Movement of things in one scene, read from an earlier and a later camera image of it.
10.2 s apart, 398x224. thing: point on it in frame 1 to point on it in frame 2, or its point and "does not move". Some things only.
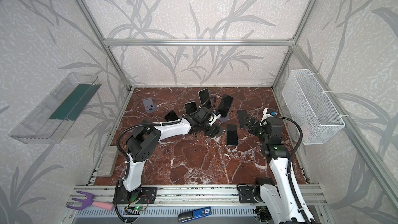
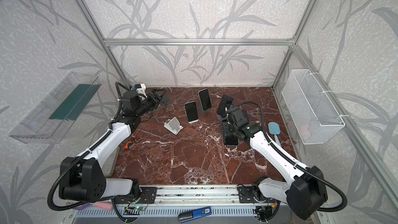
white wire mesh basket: x=314 y=119 does not move
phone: x=171 y=116 to x=231 y=140
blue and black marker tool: x=188 y=215 does not move
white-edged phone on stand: x=190 y=107 does not move
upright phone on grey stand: x=204 y=95 does not move
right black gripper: x=256 y=125 to x=224 y=125
